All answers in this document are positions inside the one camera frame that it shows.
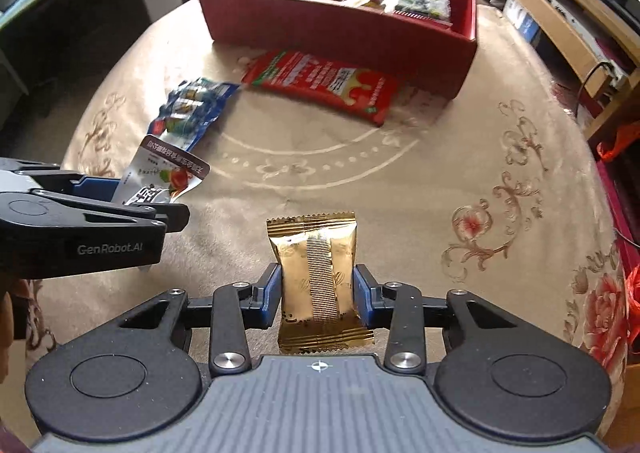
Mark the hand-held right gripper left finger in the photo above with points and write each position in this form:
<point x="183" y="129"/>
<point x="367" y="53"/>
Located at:
<point x="272" y="298"/>

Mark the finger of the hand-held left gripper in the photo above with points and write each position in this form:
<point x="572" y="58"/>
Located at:
<point x="150" y="213"/>
<point x="97" y="189"/>

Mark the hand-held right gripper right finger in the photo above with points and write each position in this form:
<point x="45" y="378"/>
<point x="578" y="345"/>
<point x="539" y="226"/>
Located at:
<point x="362" y="298"/>

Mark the gold snack packet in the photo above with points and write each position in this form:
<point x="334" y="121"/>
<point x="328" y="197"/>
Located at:
<point x="320" y="273"/>

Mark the red cardboard box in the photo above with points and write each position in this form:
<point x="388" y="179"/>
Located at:
<point x="350" y="44"/>

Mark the green white snack packet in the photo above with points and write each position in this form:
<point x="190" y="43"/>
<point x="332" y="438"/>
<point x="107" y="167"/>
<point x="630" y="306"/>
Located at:
<point x="417" y="0"/>

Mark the blue snack packet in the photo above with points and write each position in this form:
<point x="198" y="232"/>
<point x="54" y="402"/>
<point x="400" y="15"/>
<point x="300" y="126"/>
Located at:
<point x="192" y="108"/>

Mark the beige floral tablecloth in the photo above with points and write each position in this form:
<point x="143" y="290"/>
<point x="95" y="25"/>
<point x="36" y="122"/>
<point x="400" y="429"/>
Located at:
<point x="400" y="183"/>

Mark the long red snack packet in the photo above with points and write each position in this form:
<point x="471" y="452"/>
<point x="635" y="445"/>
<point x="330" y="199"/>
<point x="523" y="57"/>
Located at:
<point x="320" y="83"/>

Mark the clear wrapped pastry packet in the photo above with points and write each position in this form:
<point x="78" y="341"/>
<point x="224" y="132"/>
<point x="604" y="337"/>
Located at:
<point x="367" y="2"/>

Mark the orange plastic bag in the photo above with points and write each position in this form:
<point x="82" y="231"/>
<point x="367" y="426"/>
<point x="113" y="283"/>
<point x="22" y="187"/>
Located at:
<point x="620" y="140"/>

